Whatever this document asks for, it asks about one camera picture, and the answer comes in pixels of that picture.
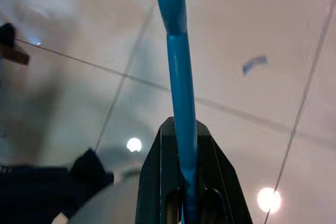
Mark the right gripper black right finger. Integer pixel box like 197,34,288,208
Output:
195,121,254,224

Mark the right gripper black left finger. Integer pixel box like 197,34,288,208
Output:
135,116,184,224

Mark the blue plastic clothes hanger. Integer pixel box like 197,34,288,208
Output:
153,0,198,224

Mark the blue floor tape strip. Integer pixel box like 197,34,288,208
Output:
241,55,268,78

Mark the dark brown wooden table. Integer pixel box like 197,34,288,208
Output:
0,44,30,65

